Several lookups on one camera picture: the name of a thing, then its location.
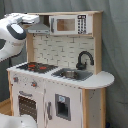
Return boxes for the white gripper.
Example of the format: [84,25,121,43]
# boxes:
[11,12,41,26]

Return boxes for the white toy microwave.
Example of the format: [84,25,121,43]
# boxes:
[49,14,93,35]

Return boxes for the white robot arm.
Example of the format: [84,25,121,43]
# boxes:
[0,13,39,128]

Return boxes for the wooden toy kitchen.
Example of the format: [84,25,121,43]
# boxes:
[8,11,114,128]

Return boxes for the grey range hood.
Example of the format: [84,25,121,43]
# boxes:
[27,23,49,35]

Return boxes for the black stovetop red burners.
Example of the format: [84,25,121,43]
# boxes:
[19,62,56,74]

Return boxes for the right red stove knob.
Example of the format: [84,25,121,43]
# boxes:
[31,81,37,88]

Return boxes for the grey toy sink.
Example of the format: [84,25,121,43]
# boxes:
[53,68,93,81]

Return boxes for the black toy faucet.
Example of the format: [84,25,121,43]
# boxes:
[76,51,94,70]

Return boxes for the white oven door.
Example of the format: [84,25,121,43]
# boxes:
[12,89,44,128]

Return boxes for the grey backdrop curtain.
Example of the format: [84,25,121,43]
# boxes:
[0,0,128,128]

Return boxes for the white cabinet door with dispenser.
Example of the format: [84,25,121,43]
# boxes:
[45,82,82,128]

